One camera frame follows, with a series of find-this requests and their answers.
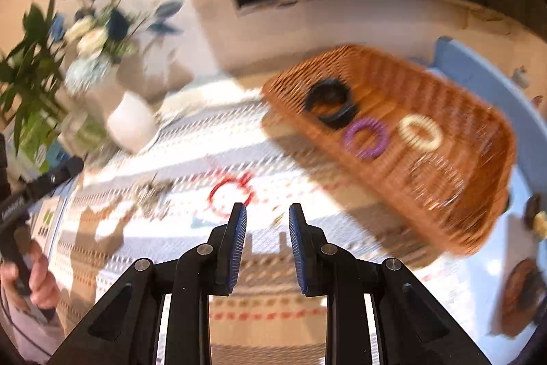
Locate round wooden coaster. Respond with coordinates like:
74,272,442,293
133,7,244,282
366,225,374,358
500,257,547,338

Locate blue chair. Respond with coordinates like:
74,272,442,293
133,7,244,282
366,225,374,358
427,36,547,195

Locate black ring bracelet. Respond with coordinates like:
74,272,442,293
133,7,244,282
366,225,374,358
304,79,356,130

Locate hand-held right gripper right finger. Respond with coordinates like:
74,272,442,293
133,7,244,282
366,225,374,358
288,203,492,365

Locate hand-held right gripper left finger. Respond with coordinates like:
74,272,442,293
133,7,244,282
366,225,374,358
47,203,248,365

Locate silver chain jewelry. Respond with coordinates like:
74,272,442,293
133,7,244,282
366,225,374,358
130,177,174,218

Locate person's left forearm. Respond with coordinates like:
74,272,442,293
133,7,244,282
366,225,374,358
0,284,67,363

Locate green leafy plant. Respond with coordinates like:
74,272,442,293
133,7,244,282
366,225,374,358
0,0,69,173

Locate person's left hand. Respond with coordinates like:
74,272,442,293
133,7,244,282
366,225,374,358
0,239,61,311

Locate cream ring bracelet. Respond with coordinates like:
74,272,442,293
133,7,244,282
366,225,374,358
399,114,444,152

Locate patterned white tablecloth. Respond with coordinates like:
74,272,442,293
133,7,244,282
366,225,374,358
51,91,475,365

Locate white ceramic vase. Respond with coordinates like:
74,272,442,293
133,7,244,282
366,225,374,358
105,91,158,154

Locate blue and white flower bouquet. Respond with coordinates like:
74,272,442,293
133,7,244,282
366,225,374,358
49,0,185,94

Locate brown wicker basket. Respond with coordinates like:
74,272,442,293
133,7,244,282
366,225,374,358
261,44,519,260

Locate printed card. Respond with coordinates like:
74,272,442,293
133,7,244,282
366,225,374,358
26,177,82,263

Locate red string bracelet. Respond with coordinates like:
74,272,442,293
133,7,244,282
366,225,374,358
207,170,256,217

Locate clear beaded bracelet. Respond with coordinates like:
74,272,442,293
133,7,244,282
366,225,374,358
406,160,466,212

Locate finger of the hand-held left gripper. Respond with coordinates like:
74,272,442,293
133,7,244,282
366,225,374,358
17,155,86,204

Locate purple ring bracelet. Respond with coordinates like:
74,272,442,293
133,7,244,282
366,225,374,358
342,118,390,160

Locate small brown ornament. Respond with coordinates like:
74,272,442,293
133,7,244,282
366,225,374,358
523,195,547,239

